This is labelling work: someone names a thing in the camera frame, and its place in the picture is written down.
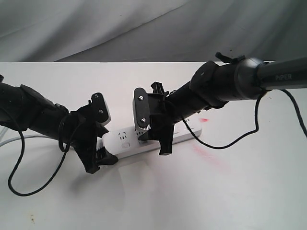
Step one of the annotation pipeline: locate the black right camera cable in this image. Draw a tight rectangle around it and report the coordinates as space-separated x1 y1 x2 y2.
165 90 307 150

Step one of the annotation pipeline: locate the black left camera cable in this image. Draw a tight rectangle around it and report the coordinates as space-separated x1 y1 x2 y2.
7 117 84 197

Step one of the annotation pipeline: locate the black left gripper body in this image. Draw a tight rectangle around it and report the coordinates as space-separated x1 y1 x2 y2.
59 103 108 162

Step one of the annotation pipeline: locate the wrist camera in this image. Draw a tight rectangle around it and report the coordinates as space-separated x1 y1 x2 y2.
91 92 111 126
132 88 150 131

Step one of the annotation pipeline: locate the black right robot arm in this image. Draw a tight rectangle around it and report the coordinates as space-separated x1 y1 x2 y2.
132 52 307 155

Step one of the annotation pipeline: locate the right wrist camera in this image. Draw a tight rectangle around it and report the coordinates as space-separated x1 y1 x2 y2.
132 88 150 131

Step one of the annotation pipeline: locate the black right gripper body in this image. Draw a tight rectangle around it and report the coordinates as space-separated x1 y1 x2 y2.
146 82 175 141

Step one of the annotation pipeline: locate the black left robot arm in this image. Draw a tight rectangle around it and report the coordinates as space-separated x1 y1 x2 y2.
0 83 118 174

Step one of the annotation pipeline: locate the grey power cord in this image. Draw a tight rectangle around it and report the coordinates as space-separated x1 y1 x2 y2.
0 126 48 147

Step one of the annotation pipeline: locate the white power strip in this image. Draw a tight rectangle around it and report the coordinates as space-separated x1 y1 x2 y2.
97 115 202 159

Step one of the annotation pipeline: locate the grey backdrop cloth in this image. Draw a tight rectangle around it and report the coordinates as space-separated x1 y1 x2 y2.
0 0 307 62

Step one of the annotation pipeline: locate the black camera cable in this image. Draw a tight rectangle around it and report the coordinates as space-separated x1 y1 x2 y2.
7 117 84 197
165 90 307 150

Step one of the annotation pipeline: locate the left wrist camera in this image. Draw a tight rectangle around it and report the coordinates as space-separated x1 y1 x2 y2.
91 92 111 126

